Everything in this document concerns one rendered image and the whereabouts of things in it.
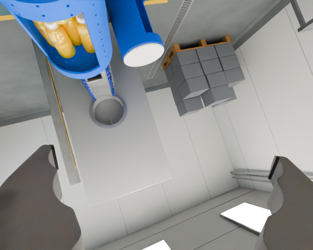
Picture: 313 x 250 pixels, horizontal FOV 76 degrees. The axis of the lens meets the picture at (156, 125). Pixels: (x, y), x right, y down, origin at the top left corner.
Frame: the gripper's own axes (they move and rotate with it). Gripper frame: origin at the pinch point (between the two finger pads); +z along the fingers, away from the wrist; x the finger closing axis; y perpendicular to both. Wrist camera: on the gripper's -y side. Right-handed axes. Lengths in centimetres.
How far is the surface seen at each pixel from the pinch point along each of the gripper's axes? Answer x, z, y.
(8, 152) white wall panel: -314, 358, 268
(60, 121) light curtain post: -64, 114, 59
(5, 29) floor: -157, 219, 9
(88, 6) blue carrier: -20, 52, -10
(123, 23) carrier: -21, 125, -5
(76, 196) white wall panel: -165, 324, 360
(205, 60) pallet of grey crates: 92, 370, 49
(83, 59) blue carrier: -34, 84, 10
